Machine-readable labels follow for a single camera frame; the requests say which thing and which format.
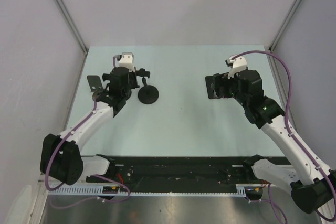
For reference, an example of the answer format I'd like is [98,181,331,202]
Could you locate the left aluminium frame post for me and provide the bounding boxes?
[53,0,88,56]

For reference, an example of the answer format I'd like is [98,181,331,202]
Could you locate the rusty base phone stand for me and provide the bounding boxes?
[87,75,104,101]

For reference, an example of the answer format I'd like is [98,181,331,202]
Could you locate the black stand holding white phone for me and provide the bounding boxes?
[136,68,159,105]

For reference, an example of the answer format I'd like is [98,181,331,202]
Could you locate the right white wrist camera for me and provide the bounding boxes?
[225,55,247,79]

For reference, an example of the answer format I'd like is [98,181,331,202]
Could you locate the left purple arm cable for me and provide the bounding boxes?
[44,55,131,209]

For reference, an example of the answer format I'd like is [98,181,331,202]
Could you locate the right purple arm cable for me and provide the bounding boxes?
[230,50,336,224]

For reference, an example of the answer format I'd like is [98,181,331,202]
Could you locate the right aluminium frame post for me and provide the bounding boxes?
[268,0,303,52]

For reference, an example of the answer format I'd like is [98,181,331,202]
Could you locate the black stand holding purple phone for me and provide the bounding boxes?
[102,73,111,90]

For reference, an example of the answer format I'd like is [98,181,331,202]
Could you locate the aluminium frame post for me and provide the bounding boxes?
[268,0,303,52]
[53,0,88,56]

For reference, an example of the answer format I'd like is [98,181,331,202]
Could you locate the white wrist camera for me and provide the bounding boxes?
[113,52,135,72]
[225,55,247,79]

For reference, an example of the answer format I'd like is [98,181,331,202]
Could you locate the black phone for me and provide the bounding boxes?
[205,76,214,100]

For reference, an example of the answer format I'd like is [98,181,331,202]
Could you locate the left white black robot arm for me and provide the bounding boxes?
[40,67,145,191]

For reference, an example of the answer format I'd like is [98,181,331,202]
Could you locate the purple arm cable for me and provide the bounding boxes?
[44,55,131,209]
[230,50,336,224]

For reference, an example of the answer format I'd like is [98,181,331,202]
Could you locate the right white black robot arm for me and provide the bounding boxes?
[205,70,335,214]

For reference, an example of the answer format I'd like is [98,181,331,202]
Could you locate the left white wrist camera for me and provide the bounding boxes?
[113,52,135,72]

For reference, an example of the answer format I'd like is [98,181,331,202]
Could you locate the white slotted cable duct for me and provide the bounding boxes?
[50,183,263,197]

